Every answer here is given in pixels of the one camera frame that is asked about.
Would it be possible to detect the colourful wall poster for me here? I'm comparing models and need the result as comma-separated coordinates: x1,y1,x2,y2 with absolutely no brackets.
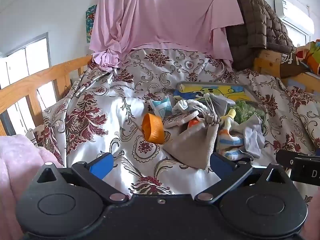
85,4,98,44

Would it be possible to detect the wooden bed rail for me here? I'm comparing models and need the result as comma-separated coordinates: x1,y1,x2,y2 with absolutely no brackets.
0,55,93,135

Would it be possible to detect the orange plastic case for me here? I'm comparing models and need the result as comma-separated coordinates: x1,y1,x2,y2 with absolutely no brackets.
142,113,165,144

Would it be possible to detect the pink fluffy blanket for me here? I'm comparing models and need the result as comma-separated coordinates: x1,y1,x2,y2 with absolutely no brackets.
0,134,65,240

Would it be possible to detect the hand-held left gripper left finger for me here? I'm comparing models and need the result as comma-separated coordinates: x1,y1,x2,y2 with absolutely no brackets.
36,152,129,204

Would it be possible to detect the person's right forearm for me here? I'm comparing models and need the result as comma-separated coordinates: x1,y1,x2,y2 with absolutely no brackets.
300,191,320,240

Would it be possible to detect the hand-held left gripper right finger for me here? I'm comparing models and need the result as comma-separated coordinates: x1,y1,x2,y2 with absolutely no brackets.
194,152,284,204

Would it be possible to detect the wooden bunk frame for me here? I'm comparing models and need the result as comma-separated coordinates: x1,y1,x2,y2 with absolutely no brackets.
254,50,320,93

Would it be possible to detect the floral satin bedspread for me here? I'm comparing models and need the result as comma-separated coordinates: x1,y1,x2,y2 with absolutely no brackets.
25,47,320,203

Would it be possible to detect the grey drawstring pouch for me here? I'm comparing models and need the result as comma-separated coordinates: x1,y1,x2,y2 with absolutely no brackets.
163,94,235,170

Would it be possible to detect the blue white striped packet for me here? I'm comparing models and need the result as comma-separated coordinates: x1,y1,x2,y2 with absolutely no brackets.
149,97,175,118

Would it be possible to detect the grey tray with cartoon print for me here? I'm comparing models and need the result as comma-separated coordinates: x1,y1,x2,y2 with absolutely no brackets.
177,81,267,113

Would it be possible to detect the white air conditioner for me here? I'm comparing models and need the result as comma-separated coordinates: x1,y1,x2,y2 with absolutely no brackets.
274,0,315,36

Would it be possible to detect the olive quilted jacket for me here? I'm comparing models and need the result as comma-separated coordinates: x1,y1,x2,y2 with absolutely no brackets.
225,0,295,70

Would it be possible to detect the grey white sock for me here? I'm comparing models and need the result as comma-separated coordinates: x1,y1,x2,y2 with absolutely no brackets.
171,99,210,117

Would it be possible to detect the pastel striped sock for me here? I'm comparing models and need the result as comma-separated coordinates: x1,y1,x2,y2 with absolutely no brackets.
216,109,247,160

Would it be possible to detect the light grey cloth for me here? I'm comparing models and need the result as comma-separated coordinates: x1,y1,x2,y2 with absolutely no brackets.
239,114,265,159

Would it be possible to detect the pink hanging sheet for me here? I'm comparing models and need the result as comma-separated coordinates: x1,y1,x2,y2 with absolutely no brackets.
89,0,245,70

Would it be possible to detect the dark brown printed cloth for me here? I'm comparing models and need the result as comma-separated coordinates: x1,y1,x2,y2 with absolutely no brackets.
280,51,310,79

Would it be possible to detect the white grey patterned band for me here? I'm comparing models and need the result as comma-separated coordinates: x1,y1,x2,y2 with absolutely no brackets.
164,112,198,129

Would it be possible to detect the colourful patchwork cloth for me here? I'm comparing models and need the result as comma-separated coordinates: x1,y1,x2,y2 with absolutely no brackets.
294,40,320,75

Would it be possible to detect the white window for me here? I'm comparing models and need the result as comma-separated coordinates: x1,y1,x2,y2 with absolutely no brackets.
0,32,58,135

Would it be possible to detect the bag of green cubes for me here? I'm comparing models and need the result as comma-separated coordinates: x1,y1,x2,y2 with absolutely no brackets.
226,100,265,125

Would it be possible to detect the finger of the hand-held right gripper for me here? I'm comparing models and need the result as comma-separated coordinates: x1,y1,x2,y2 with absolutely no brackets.
276,149,320,172

